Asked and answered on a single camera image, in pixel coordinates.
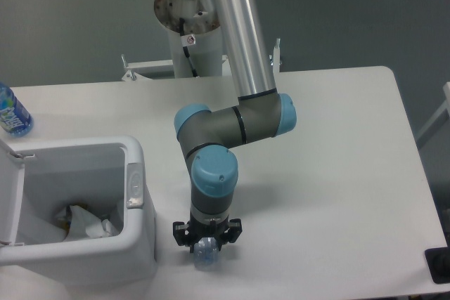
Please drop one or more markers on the black clamp at table edge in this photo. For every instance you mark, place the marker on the black clamp at table edge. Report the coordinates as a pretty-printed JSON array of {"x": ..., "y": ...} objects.
[{"x": 438, "y": 264}]

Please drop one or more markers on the snack wrappers in bin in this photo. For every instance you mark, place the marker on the snack wrappers in bin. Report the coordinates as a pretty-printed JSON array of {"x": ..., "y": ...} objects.
[{"x": 64, "y": 217}]

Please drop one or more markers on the blue labelled water bottle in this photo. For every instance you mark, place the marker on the blue labelled water bottle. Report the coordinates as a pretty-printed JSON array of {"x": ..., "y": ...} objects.
[{"x": 15, "y": 118}]

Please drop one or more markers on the white frame at right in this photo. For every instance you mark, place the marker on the white frame at right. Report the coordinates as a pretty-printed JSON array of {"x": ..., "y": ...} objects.
[{"x": 435, "y": 122}]

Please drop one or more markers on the white trash can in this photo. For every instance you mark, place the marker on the white trash can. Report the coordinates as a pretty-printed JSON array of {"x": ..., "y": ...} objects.
[{"x": 108, "y": 174}]

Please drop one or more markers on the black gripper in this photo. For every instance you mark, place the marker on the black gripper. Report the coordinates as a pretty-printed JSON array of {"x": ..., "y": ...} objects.
[{"x": 187, "y": 234}]

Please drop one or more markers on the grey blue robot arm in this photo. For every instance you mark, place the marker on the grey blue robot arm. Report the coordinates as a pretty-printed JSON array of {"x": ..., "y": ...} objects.
[{"x": 208, "y": 132}]

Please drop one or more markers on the clear plastic bottle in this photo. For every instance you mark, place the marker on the clear plastic bottle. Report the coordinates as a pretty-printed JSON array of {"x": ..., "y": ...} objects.
[{"x": 206, "y": 254}]

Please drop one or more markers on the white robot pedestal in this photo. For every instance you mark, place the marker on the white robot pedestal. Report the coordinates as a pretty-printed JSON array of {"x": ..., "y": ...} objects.
[{"x": 195, "y": 42}]

